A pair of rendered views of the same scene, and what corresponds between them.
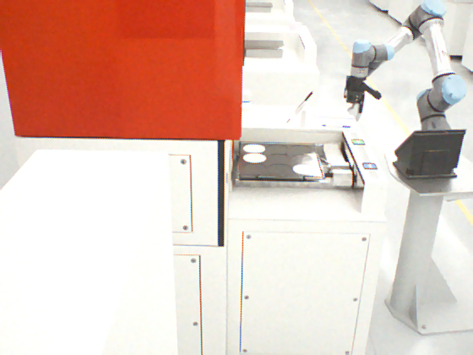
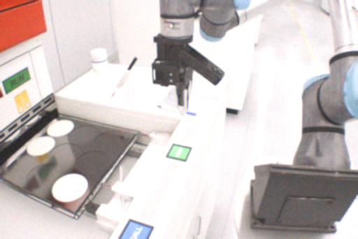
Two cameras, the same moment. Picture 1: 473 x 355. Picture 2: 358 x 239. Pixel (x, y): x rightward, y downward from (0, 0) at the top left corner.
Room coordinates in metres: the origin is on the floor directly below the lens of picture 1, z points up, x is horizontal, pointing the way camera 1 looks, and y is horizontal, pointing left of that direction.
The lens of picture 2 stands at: (1.77, -0.71, 1.41)
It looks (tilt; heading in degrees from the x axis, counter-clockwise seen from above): 33 degrees down; 18
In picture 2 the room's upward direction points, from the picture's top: straight up
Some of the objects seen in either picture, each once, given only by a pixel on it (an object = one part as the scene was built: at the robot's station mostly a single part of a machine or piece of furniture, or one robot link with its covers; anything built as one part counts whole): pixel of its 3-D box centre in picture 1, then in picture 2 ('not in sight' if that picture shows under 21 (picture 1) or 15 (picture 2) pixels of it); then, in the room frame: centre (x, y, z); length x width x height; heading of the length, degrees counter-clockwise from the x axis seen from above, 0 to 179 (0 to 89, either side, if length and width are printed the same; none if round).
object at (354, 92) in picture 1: (356, 89); (174, 59); (2.31, -0.52, 1.20); 0.09 x 0.08 x 0.12; 90
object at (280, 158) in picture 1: (278, 159); (63, 154); (2.20, -0.18, 0.90); 0.34 x 0.34 x 0.01; 89
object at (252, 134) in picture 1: (293, 129); (143, 100); (2.59, -0.29, 0.89); 0.62 x 0.35 x 0.14; 89
